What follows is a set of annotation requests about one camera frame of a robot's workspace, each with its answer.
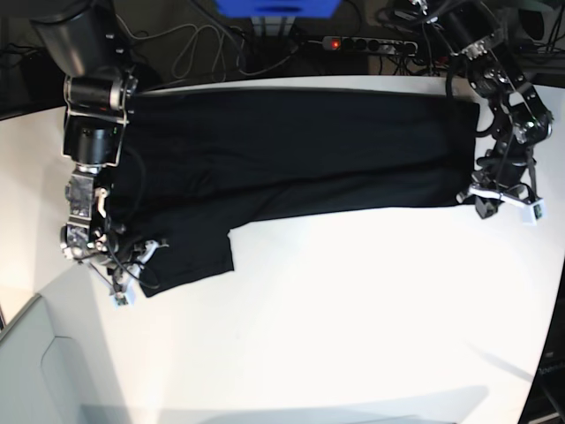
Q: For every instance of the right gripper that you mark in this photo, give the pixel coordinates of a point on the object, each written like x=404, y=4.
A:
x=119, y=266

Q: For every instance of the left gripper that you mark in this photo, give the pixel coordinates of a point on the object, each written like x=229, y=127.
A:
x=508, y=178

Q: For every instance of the black T-shirt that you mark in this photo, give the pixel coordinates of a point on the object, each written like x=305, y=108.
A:
x=197, y=166

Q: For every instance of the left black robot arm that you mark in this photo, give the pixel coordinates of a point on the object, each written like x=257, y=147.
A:
x=474, y=40

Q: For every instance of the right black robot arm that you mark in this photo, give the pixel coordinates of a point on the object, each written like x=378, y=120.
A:
x=86, y=42

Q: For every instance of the grey power strip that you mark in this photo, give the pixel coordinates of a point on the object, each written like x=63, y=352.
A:
x=372, y=46

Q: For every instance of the blue box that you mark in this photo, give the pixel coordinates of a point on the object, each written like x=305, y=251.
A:
x=318, y=9

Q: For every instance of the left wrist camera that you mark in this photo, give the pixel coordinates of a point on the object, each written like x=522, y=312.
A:
x=533, y=211

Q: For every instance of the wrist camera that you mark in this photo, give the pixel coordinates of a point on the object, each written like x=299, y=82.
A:
x=124, y=298
x=533, y=211

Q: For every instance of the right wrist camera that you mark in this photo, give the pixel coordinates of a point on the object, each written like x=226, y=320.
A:
x=124, y=298

